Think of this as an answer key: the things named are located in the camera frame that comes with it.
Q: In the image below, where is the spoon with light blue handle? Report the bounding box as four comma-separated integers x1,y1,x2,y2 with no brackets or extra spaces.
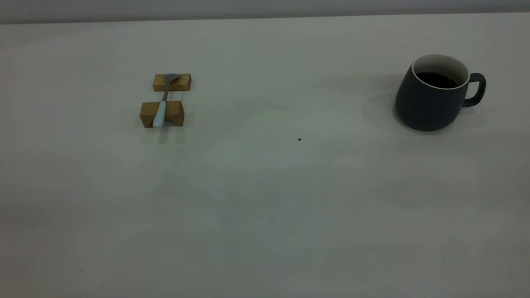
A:
152,73,181,128

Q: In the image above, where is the dark grey ceramic cup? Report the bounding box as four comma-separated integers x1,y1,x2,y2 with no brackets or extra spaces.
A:
393,54,487,132

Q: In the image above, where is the rectangular wooden block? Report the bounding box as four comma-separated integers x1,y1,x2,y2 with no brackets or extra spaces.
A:
152,73,192,92

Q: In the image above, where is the arched wooden block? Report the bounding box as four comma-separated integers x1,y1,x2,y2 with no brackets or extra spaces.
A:
140,101,185,128

